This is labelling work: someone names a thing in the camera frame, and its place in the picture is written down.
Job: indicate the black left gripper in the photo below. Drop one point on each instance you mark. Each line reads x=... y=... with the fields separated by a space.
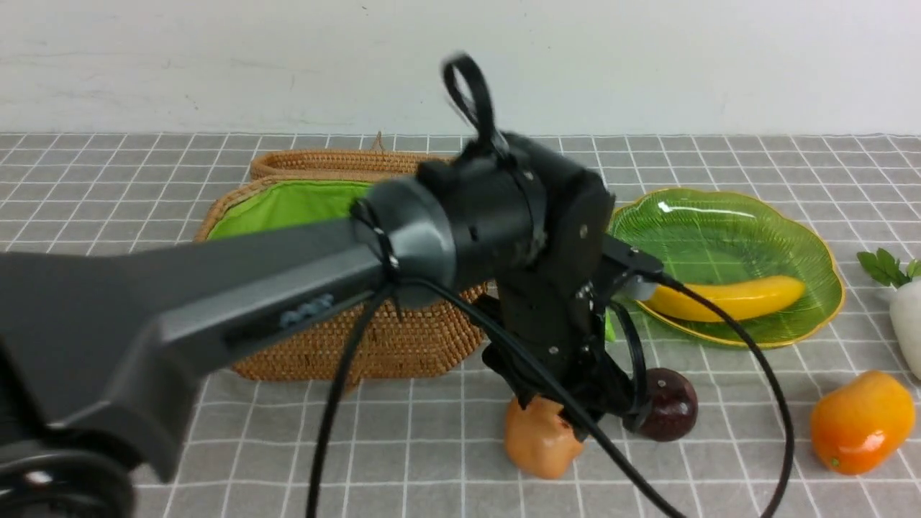
x=568 y=337

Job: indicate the brown potato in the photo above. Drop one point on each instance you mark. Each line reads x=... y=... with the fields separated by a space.
x=538 y=440

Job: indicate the dark purple passion fruit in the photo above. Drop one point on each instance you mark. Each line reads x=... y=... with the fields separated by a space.
x=673 y=406

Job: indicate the yellow banana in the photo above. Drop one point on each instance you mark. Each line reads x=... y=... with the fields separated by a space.
x=742 y=300

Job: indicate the orange mango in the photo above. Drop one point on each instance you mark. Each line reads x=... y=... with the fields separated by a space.
x=856 y=427

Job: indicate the white radish with leaves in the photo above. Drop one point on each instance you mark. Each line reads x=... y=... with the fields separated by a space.
x=902 y=293

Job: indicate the green chayote vegetable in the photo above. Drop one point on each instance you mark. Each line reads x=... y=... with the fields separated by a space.
x=610 y=334

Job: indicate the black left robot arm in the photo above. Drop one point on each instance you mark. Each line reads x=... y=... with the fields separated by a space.
x=102 y=356

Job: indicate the green glass leaf plate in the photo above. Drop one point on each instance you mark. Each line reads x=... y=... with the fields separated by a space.
x=721 y=237

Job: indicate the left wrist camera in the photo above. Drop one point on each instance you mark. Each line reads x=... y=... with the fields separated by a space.
x=626 y=270

